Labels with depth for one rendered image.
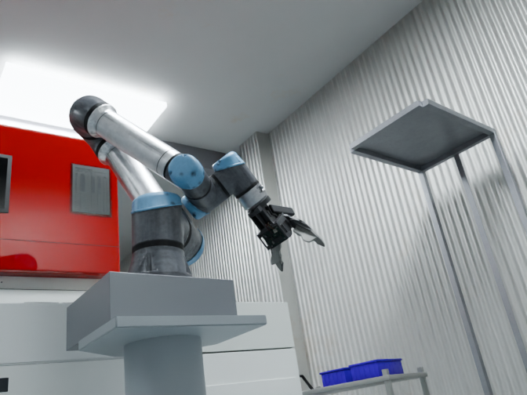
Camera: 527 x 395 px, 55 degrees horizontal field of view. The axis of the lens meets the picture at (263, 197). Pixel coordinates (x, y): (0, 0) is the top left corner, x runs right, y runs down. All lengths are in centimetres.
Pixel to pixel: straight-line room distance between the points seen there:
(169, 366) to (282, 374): 65
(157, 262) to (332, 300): 305
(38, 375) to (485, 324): 252
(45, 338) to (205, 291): 45
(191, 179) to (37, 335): 53
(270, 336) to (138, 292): 71
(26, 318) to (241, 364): 60
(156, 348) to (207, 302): 13
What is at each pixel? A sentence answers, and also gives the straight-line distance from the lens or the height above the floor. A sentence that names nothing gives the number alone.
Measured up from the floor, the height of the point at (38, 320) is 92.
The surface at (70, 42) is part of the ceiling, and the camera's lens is 386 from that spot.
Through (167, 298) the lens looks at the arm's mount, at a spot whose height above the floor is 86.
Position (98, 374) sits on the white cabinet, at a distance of 138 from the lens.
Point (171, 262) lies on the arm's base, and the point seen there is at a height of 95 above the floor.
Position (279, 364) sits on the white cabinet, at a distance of 163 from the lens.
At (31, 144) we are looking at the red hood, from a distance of 221.
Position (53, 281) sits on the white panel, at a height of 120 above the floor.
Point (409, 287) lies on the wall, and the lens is 355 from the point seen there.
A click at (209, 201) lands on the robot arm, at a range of 129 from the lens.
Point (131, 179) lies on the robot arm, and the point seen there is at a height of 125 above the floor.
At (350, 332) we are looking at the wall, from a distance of 393.
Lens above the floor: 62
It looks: 24 degrees up
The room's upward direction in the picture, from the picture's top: 9 degrees counter-clockwise
